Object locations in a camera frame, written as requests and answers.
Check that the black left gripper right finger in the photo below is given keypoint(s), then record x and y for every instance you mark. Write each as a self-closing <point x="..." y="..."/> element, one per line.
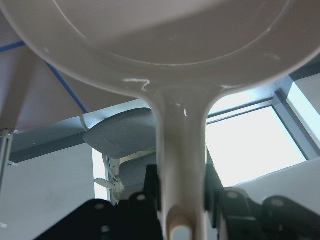
<point x="212" y="188"/>

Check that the beige dustpan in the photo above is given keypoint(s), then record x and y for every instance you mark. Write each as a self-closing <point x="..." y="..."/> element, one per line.
<point x="181" y="57"/>

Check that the grey office chair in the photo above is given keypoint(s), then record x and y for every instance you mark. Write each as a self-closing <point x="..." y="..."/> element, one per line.
<point x="125" y="134"/>

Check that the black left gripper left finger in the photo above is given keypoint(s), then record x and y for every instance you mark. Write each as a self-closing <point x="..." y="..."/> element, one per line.
<point x="152" y="184"/>

